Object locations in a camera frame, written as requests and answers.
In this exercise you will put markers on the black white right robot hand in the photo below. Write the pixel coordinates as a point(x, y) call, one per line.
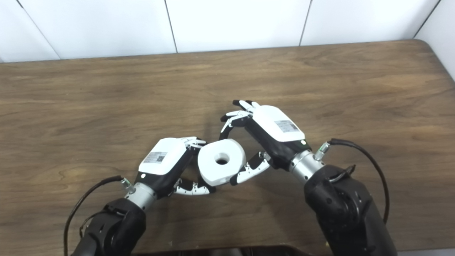
point(277, 128)

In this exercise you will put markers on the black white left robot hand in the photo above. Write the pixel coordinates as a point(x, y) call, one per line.
point(161, 158)

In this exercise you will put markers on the round white piece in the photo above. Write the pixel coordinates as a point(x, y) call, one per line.
point(213, 170)

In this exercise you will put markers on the black robot torso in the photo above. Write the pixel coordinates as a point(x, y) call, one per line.
point(220, 251)

